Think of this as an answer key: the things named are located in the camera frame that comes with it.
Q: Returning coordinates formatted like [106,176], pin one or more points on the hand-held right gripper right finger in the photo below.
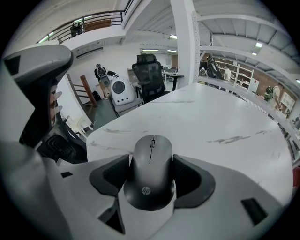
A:
[222,199]

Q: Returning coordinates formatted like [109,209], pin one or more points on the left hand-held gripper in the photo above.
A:
[14,110]

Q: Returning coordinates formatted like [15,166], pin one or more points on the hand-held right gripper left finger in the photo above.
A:
[82,194]

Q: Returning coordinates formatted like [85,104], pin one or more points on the grey computer mouse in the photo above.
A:
[150,178]

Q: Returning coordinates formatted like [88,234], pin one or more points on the person's left hand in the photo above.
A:
[56,95]

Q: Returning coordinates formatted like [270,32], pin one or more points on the black mezzanine railing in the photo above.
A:
[93,22]

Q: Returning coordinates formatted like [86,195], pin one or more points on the white rounded carrier with holes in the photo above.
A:
[124,93]

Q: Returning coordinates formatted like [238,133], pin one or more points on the black mesh office chair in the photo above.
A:
[150,79]

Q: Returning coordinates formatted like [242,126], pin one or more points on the white storage shelves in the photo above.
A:
[241,75]

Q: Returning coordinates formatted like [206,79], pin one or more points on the black bag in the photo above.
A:
[214,69]

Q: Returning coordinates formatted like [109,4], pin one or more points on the white square column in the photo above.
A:
[185,47]

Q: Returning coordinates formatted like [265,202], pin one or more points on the rectangular ceiling panel light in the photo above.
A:
[258,45]

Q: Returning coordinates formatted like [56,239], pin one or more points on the brown wooden post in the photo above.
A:
[88,90]

